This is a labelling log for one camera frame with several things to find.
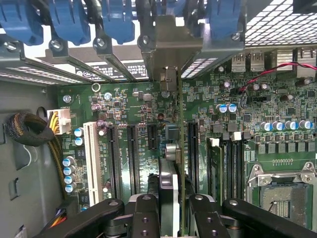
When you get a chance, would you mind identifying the white power connector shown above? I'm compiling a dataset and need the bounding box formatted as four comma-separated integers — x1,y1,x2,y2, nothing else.
47,107,73,136

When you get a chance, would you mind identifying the black RAM slot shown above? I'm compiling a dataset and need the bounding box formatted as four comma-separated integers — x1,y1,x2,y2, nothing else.
232,131,246,201
222,134,234,199

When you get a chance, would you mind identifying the green motherboard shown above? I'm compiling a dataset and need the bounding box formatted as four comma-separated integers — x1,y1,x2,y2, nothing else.
57,49,317,232

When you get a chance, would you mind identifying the red and black wire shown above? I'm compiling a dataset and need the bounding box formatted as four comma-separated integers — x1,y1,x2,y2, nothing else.
238,61,317,108

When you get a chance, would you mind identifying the long black expansion slot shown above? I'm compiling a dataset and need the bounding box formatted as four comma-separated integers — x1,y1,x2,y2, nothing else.
126,123,141,197
106,124,122,199

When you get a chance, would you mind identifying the installed RAM stick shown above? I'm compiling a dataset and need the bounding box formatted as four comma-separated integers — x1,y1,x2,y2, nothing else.
207,137,223,199

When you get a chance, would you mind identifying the white PCI expansion slot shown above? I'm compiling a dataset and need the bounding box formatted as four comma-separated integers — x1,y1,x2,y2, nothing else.
82,121,104,207

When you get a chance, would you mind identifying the black braided power cable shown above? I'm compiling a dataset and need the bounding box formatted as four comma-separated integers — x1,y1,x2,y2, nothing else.
4,111,67,199

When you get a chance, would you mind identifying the short black expansion slot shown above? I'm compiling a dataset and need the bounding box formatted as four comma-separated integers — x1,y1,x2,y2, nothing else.
147,123,159,151

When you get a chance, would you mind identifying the grey open PC case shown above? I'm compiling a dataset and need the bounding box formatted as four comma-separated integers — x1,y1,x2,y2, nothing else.
0,0,317,238

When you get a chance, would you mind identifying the CPU socket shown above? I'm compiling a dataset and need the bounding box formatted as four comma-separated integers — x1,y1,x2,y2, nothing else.
246,160,317,232

